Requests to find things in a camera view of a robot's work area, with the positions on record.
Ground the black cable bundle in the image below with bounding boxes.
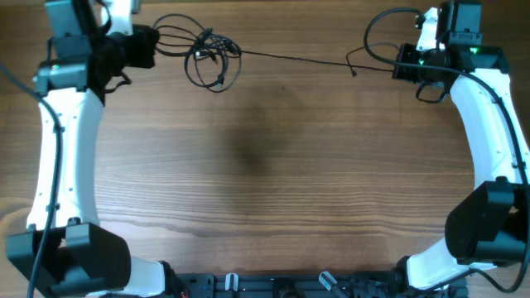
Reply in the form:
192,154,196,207
152,12,401,94

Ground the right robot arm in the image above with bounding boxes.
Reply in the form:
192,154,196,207
393,1,529,293

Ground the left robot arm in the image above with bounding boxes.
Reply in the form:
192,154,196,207
7,0,166,297

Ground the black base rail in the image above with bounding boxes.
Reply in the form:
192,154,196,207
164,271,470,298

